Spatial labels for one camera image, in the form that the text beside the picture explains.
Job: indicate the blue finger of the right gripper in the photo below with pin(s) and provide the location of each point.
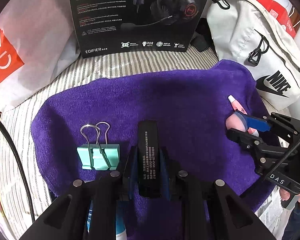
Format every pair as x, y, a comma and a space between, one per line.
244, 139
259, 124

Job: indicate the newspaper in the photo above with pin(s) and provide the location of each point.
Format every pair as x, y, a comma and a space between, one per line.
273, 215

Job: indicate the pink white correction pen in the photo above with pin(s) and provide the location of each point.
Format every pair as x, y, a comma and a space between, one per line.
237, 107

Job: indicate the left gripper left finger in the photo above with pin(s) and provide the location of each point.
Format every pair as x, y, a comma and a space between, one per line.
130, 175

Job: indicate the black headset box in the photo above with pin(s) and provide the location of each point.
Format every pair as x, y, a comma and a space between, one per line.
115, 26

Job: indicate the black rectangular stick box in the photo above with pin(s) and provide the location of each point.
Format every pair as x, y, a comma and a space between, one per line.
149, 179

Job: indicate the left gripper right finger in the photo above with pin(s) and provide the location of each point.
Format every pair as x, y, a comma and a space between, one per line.
167, 171

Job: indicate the teal binder clip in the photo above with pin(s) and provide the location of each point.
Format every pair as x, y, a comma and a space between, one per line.
97, 156

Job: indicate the pink eraser blue sleeve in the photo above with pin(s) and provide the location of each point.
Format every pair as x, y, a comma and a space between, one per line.
236, 121

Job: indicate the white Nike waist bag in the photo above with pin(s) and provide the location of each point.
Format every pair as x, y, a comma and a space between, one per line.
245, 32

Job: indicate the white Miniso shopping bag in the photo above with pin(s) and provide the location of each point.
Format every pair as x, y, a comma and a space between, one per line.
37, 42

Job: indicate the blue white cylindrical bottle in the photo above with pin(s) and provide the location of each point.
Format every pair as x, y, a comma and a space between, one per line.
105, 222

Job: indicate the purple towel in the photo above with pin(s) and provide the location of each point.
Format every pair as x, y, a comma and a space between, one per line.
181, 111

